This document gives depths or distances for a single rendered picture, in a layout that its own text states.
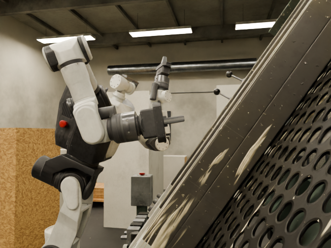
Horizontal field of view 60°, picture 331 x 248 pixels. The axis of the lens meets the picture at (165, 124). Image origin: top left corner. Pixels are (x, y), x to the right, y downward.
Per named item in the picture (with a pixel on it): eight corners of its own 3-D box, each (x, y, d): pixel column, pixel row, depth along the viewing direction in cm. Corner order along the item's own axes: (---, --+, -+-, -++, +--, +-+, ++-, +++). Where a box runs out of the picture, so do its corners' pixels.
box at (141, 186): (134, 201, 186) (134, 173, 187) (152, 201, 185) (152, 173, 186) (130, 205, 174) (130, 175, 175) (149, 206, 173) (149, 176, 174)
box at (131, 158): (126, 209, 457) (127, 100, 465) (163, 211, 446) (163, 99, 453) (103, 227, 369) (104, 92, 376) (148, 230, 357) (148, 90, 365)
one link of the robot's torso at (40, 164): (25, 179, 130) (41, 143, 130) (41, 175, 143) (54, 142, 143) (80, 204, 127) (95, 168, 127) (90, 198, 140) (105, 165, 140)
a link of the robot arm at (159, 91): (174, 85, 163) (172, 104, 160) (159, 88, 170) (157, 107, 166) (162, 77, 155) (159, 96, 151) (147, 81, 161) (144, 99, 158)
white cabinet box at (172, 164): (162, 185, 673) (162, 155, 676) (186, 186, 662) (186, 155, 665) (158, 189, 629) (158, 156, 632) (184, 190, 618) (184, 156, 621)
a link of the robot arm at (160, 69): (166, 73, 175) (163, 90, 171) (151, 67, 171) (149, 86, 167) (176, 64, 164) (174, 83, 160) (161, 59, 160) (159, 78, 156)
